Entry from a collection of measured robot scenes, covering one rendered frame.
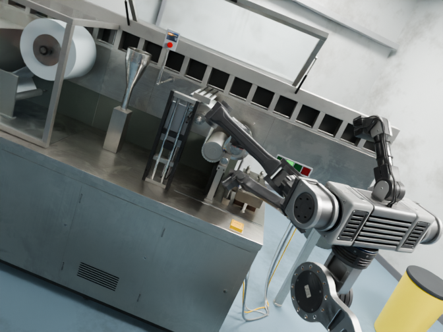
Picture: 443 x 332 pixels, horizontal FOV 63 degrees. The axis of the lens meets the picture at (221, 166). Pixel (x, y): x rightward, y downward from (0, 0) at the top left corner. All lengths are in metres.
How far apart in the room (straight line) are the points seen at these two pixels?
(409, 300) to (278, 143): 1.73
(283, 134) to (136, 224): 1.07
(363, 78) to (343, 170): 3.01
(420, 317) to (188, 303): 1.94
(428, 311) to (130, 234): 2.38
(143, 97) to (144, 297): 1.25
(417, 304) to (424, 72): 2.78
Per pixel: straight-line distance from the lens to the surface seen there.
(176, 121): 1.99
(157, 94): 2.45
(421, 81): 5.05
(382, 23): 5.32
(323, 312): 1.32
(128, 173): 2.14
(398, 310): 3.49
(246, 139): 1.28
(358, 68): 5.27
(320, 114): 2.37
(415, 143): 4.83
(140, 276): 2.25
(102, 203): 2.11
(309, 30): 1.92
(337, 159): 2.45
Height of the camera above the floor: 1.83
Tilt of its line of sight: 20 degrees down
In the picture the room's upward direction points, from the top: 22 degrees clockwise
